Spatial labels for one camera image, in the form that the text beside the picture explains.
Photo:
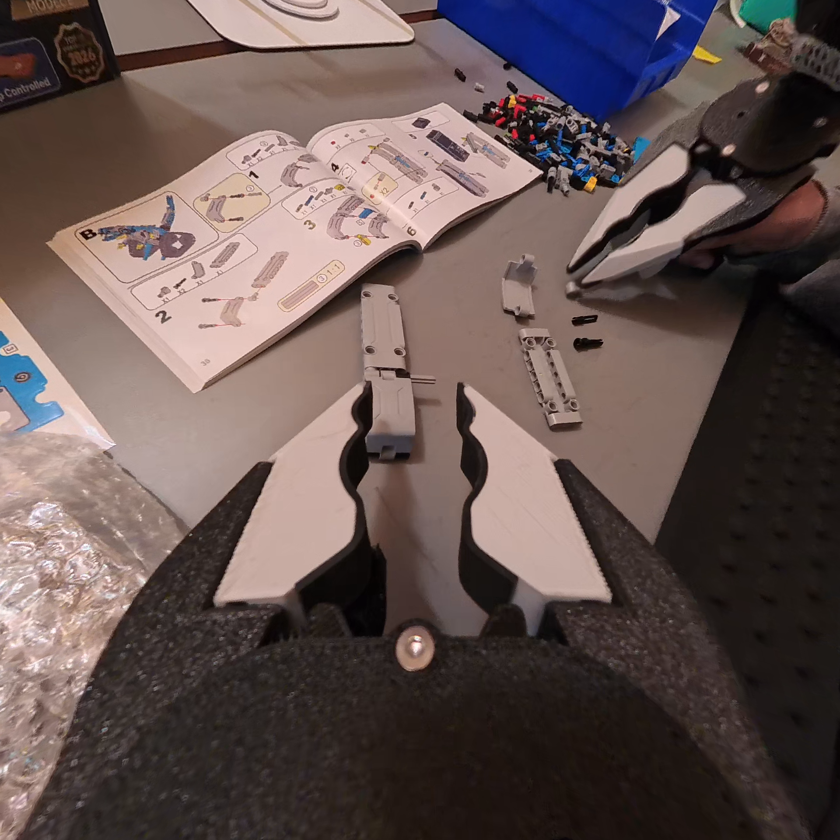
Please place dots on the grey desk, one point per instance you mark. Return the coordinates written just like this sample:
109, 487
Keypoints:
623, 394

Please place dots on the green tote bag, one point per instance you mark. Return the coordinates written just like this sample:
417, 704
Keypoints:
754, 13

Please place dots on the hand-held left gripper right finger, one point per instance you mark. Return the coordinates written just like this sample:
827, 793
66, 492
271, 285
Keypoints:
531, 525

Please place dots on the dark blue toy kit box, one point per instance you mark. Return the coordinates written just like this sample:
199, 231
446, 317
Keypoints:
52, 52

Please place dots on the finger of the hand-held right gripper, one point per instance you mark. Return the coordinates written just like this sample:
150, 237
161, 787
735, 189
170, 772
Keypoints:
630, 203
682, 223

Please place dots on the person's right hand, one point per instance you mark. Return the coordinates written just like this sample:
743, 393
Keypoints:
768, 236

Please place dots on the person's right forearm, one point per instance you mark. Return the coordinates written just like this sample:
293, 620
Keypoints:
814, 262

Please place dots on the wooden skeleton model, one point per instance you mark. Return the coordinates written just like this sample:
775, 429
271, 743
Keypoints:
771, 46

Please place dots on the grey panel with holes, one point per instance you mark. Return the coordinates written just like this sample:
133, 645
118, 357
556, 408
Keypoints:
382, 321

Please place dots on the grey curved panel piece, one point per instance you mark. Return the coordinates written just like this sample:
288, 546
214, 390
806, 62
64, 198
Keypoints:
518, 289

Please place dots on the blue sticker sheet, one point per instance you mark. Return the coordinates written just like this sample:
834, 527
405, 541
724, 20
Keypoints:
26, 380

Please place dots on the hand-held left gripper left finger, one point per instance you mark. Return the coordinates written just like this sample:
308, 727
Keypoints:
295, 525

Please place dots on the yellow sticky note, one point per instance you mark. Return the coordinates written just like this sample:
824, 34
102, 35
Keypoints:
707, 54

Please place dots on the dark perforated foam pad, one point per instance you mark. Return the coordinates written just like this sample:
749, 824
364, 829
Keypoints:
754, 492

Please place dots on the pile of small colourful pieces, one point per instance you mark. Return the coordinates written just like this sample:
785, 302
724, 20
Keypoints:
558, 138

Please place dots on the blue plastic bin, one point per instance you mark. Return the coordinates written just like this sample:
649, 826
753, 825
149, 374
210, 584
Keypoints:
577, 46

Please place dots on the white instruction booklet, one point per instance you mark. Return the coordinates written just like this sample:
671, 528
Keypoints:
262, 229

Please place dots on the crumpled clear plastic wrap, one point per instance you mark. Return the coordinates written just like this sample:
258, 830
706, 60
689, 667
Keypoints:
52, 558

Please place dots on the grey open frame piece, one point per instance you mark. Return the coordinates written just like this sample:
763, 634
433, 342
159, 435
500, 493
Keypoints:
550, 377

